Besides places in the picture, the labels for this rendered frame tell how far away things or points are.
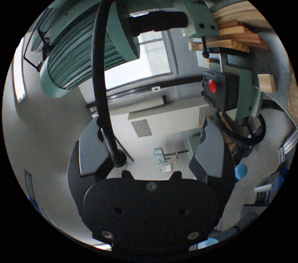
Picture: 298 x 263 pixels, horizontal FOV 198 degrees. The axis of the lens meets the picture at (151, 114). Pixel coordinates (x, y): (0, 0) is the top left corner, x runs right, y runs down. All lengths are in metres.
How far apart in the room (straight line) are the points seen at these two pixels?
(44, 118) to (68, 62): 1.46
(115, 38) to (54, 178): 1.71
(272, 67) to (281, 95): 0.06
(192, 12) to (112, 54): 0.19
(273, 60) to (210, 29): 0.16
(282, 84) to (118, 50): 0.32
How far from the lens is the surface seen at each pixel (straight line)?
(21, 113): 1.60
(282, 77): 0.24
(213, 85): 0.22
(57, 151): 1.70
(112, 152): 0.16
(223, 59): 0.28
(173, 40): 1.64
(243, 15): 0.24
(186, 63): 1.69
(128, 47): 0.18
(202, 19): 0.25
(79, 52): 0.20
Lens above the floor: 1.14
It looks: 8 degrees up
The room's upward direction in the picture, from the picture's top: 101 degrees counter-clockwise
